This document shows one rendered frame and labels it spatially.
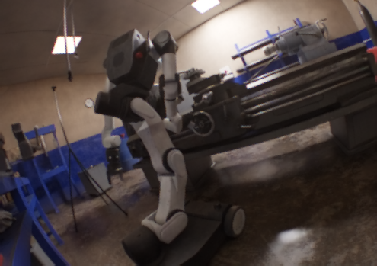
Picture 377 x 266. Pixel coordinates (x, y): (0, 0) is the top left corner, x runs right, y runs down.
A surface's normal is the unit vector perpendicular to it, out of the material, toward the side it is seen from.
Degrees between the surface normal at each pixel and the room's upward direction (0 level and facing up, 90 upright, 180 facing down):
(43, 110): 90
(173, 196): 90
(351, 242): 0
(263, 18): 90
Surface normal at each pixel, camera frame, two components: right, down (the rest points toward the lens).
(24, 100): 0.79, -0.29
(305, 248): -0.37, -0.93
